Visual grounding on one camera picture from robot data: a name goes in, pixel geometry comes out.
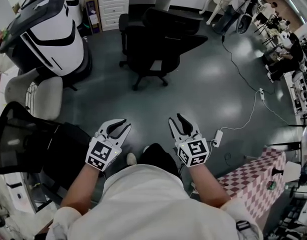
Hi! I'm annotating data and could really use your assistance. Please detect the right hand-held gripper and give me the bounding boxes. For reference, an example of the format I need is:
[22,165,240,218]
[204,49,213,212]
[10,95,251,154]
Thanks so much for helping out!
[168,113,210,169]

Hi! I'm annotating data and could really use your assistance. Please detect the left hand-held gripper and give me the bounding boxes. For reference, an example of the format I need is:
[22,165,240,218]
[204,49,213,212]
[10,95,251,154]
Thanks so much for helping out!
[85,118,132,172]

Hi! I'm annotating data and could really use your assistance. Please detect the black office chair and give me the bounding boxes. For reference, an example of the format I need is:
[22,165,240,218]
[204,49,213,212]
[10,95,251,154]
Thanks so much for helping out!
[118,7,209,92]

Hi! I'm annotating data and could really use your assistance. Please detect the person's right forearm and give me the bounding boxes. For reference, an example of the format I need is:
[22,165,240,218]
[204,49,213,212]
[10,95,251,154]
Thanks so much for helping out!
[187,163,232,209]

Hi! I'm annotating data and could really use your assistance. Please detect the person's left forearm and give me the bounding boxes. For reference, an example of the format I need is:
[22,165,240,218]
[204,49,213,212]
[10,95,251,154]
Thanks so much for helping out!
[60,162,107,216]

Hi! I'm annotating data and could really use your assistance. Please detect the beige padded chair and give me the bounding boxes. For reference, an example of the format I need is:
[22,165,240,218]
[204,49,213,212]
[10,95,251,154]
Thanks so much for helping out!
[4,67,78,122]

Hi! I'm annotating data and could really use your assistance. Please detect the black mesh chair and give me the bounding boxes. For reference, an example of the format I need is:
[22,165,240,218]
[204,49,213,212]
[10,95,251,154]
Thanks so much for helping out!
[0,101,92,205]

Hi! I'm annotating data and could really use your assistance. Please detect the person's black trousers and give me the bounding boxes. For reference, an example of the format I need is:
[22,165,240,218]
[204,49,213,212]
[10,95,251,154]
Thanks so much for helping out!
[138,143,181,179]

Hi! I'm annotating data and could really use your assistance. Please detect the person's white shirt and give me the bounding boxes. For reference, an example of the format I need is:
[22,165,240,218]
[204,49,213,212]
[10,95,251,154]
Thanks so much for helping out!
[45,163,264,240]

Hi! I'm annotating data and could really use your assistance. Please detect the pink checkered box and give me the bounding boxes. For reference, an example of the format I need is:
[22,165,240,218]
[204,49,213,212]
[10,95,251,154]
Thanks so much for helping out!
[216,146,287,222]

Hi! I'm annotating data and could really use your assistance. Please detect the white storage shelf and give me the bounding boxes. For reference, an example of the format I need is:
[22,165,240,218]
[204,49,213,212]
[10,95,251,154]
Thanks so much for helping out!
[283,68,307,125]

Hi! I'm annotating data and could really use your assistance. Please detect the cardboard box with purple side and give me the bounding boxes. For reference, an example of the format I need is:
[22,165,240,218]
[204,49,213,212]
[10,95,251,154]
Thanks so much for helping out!
[84,0,104,35]

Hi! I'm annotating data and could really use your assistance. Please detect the grey oval device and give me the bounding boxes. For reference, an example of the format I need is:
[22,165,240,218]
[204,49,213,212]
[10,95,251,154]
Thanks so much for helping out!
[237,13,253,35]

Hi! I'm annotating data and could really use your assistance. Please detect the white power cable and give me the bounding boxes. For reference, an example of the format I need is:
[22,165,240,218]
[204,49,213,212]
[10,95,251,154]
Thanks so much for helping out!
[262,99,298,126]
[219,90,260,133]

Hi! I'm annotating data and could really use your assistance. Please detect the black floor cable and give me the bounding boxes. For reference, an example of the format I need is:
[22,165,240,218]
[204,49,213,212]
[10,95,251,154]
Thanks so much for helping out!
[220,33,276,95]

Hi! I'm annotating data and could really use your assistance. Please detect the black frame table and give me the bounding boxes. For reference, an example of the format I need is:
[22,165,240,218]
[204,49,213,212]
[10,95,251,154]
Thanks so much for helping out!
[265,141,302,158]

